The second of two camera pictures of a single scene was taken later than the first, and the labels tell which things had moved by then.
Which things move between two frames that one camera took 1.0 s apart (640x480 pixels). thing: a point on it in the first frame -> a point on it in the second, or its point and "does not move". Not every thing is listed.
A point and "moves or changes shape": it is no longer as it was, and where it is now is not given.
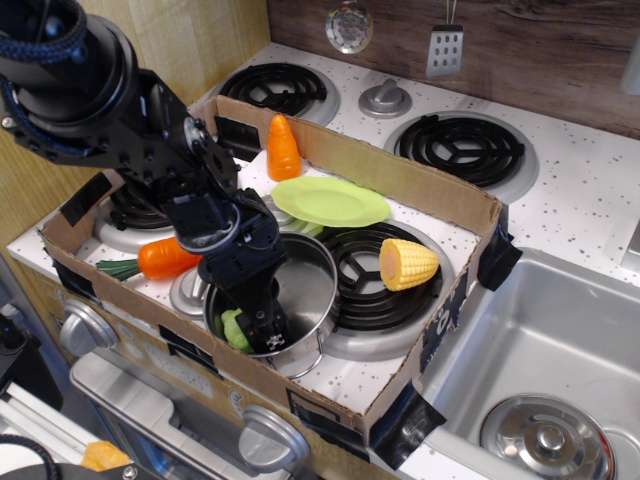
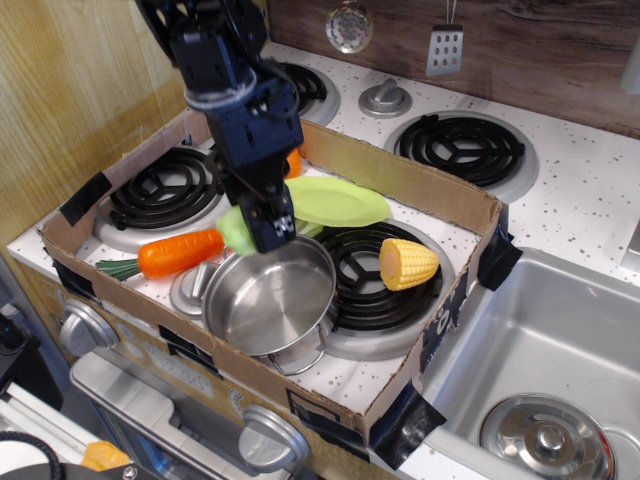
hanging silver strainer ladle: [349, 27] does not move
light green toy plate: [328, 201] does not move
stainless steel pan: [307, 281] does not move
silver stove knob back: [384, 101] does not move
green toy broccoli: [229, 327] moves or changes shape
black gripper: [246, 271] -> [253, 136]
